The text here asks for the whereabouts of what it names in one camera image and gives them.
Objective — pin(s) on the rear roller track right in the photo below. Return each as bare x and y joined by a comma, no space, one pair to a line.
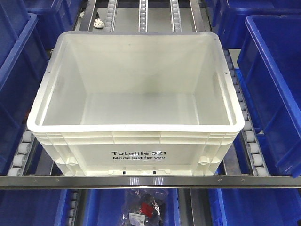
175,16

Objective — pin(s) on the right white roller track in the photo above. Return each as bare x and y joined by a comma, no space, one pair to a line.
250,143

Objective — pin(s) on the blue bin lower middle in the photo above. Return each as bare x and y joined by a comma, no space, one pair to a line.
104,207

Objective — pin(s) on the clear bag with parts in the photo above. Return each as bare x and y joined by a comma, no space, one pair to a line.
144,207

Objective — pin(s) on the steel front shelf rail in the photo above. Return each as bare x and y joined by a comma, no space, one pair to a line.
85,182

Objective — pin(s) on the blue bin lower right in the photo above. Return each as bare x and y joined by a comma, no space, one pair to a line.
255,207

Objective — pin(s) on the white plastic tote bin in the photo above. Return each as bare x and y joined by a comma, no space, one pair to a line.
113,104

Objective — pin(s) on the white roller track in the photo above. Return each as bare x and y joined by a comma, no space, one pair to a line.
21,156
250,143

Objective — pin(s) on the blue bin left front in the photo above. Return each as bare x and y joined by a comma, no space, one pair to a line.
23,61

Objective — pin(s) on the left white roller track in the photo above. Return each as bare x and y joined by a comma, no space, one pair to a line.
21,156

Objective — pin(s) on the lower roller track left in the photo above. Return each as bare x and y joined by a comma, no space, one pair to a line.
72,209

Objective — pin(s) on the blue bin upper left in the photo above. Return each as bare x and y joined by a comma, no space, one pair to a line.
54,18

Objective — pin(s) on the blue bin lower left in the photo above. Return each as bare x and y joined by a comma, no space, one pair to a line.
34,207

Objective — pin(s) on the rear roller track middle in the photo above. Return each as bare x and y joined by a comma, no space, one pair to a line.
143,16

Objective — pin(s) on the blue bin right front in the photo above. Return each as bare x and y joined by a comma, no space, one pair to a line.
270,63

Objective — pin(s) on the rear roller track left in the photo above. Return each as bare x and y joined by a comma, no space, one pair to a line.
110,16

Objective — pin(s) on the white perforated shoe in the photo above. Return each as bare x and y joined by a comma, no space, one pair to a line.
98,24

